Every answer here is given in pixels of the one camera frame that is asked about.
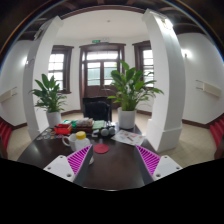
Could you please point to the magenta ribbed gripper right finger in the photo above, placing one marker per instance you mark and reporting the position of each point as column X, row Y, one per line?
column 152, row 166

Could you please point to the printed paper leaflet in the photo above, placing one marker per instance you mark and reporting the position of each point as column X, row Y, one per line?
column 129, row 138

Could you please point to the white ceramic mug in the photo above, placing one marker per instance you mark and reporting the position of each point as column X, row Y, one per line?
column 70, row 141

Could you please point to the red plastic tray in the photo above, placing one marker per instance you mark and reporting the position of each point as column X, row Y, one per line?
column 63, row 129

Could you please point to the colourful stickers sheet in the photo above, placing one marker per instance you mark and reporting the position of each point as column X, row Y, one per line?
column 48, row 134

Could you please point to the grey round ball object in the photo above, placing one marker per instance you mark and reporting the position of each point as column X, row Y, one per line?
column 104, row 132

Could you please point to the green cloth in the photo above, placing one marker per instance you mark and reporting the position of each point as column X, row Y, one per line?
column 98, row 124

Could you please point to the white bottle with yellow cap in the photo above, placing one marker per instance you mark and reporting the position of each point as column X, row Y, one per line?
column 81, row 140

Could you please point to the white pillar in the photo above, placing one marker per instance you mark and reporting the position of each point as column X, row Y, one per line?
column 165, row 125
column 36, row 65

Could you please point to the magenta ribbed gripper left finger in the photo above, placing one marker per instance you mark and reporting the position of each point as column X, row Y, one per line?
column 72, row 167

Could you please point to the black chair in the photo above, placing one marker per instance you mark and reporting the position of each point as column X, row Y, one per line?
column 97, row 108

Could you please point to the potted plant white pot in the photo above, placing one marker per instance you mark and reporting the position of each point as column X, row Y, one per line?
column 49, row 99
column 131, row 89

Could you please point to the right white pillar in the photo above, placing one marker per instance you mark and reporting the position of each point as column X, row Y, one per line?
column 165, row 125

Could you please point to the right potted plant white pot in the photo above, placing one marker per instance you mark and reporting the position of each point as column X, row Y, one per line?
column 131, row 89

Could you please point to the left white pillar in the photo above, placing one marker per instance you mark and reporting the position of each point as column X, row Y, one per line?
column 36, row 65

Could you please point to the left potted plant white pot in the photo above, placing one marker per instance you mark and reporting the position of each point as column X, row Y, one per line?
column 49, row 99

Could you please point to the brown wooden double door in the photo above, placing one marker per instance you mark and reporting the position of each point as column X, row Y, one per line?
column 97, row 61

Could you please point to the round red coaster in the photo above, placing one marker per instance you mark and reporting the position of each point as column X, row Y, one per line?
column 101, row 148

